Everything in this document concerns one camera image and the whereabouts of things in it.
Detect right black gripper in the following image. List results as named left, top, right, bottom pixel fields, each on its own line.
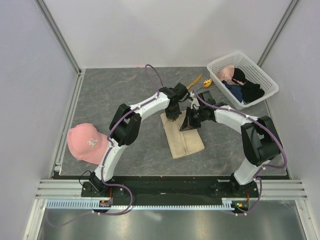
left=179, top=106, right=206, bottom=132

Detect beige cloth napkin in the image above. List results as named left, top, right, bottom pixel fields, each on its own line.
left=160, top=110, right=205, bottom=159

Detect yellow plastic knife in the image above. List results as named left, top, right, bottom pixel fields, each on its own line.
left=186, top=73, right=203, bottom=90

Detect colourful spoon green handle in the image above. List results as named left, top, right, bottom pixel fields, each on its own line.
left=196, top=78, right=213, bottom=91

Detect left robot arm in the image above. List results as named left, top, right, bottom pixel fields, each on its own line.
left=89, top=83, right=190, bottom=197

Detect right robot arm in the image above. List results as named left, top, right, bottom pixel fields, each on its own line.
left=180, top=91, right=283, bottom=197

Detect pink cloth in basket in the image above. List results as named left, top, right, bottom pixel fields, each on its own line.
left=215, top=64, right=235, bottom=82

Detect navy cloth in basket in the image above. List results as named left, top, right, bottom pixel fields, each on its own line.
left=222, top=81, right=243, bottom=103

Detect white plastic basket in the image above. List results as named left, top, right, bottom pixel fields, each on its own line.
left=207, top=52, right=279, bottom=110

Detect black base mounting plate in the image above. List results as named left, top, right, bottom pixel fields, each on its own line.
left=81, top=176, right=259, bottom=199

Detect black clothes in basket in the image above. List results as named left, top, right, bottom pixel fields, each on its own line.
left=232, top=68, right=265, bottom=103

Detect pink baseball cap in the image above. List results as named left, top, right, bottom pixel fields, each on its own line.
left=66, top=123, right=109, bottom=165

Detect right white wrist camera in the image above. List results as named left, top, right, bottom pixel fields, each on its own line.
left=189, top=92, right=200, bottom=110

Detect aluminium front rail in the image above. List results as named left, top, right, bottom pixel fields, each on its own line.
left=35, top=176, right=307, bottom=200

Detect right aluminium frame post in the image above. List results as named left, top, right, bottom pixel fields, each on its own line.
left=257, top=0, right=301, bottom=67

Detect aluminium frame post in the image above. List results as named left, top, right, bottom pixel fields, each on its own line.
left=257, top=0, right=301, bottom=67
left=34, top=0, right=82, bottom=75

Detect white slotted cable duct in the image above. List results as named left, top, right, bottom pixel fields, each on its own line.
left=46, top=199, right=239, bottom=211

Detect left aluminium frame post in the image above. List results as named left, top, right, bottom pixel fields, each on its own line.
left=34, top=0, right=82, bottom=75

